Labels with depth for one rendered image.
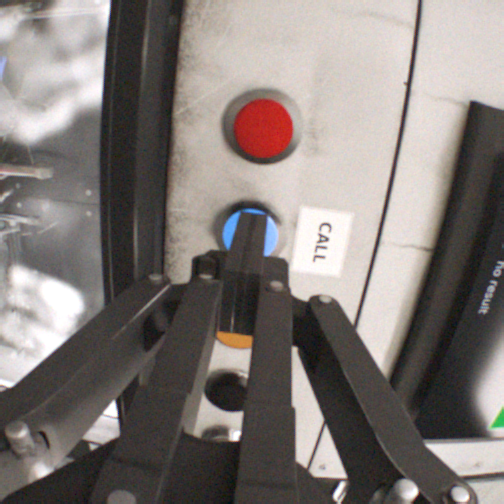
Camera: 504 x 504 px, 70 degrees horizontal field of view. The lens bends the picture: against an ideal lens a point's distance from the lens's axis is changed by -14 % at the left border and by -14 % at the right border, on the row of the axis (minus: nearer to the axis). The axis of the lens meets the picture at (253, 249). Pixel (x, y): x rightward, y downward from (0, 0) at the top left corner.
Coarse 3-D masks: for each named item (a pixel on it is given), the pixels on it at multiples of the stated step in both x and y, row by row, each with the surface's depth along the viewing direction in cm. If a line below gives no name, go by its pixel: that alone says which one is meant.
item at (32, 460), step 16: (16, 432) 8; (16, 448) 8; (32, 448) 8; (0, 464) 7; (16, 464) 8; (32, 464) 8; (48, 464) 8; (0, 480) 7; (16, 480) 7; (32, 480) 8; (0, 496) 7
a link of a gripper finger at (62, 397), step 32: (128, 288) 14; (160, 288) 14; (96, 320) 12; (128, 320) 12; (64, 352) 11; (96, 352) 11; (128, 352) 13; (32, 384) 9; (64, 384) 9; (96, 384) 11; (0, 416) 8; (32, 416) 8; (64, 416) 10; (96, 416) 11; (0, 448) 8; (64, 448) 10
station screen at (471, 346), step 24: (480, 288) 21; (480, 312) 22; (456, 336) 23; (480, 336) 23; (456, 360) 23; (480, 360) 23; (432, 384) 24; (456, 384) 24; (480, 384) 24; (432, 408) 25; (456, 408) 25; (480, 408) 25; (432, 432) 26; (456, 432) 26; (480, 432) 26
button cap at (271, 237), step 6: (246, 210) 22; (252, 210) 22; (234, 216) 22; (228, 222) 22; (234, 222) 22; (270, 222) 22; (228, 228) 23; (234, 228) 23; (270, 228) 22; (228, 234) 23; (270, 234) 23; (276, 234) 23; (228, 240) 23; (270, 240) 23; (276, 240) 23; (228, 246) 23; (270, 246) 23; (270, 252) 23
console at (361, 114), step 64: (192, 0) 18; (256, 0) 18; (320, 0) 18; (384, 0) 18; (448, 0) 17; (192, 64) 20; (256, 64) 20; (320, 64) 19; (384, 64) 19; (448, 64) 19; (192, 128) 21; (256, 128) 20; (320, 128) 21; (384, 128) 20; (448, 128) 20; (192, 192) 23; (256, 192) 22; (320, 192) 22; (384, 192) 22; (448, 192) 22; (192, 256) 24; (320, 256) 24; (384, 256) 23; (448, 256) 22; (384, 320) 25; (448, 320) 23; (320, 448) 30; (448, 448) 30
